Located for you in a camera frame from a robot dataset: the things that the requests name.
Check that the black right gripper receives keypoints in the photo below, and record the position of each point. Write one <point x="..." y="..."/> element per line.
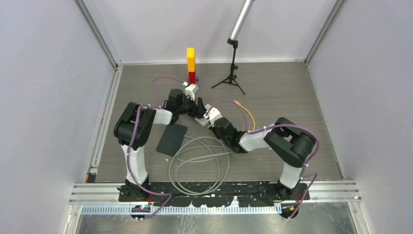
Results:
<point x="214" y="130"/>

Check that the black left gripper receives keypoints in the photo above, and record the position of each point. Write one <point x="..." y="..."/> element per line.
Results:
<point x="199" y="111"/>

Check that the white network switch box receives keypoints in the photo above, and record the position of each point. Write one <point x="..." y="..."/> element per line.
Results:
<point x="204" y="121"/>

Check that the dark grey foam pad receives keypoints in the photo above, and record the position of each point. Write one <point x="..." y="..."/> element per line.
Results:
<point x="171" y="139"/>

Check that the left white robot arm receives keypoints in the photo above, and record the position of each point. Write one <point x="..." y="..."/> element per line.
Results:
<point x="133" y="129"/>

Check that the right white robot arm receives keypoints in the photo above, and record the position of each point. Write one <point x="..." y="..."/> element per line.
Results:
<point x="294" y="144"/>

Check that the colourful toy block tower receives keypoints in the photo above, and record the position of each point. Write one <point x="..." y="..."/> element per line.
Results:
<point x="192" y="77"/>

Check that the black tripod with silver pole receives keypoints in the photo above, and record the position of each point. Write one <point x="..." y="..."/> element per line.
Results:
<point x="233" y="41"/>

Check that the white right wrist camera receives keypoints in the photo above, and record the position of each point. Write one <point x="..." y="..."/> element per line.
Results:
<point x="213" y="114"/>

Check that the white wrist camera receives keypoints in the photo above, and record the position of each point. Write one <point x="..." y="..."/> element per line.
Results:
<point x="190" y="90"/>
<point x="213" y="114"/>

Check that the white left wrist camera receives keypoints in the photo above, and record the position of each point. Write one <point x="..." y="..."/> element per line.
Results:
<point x="190" y="90"/>

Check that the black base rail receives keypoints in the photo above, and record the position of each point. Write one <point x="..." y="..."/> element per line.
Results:
<point x="163" y="198"/>

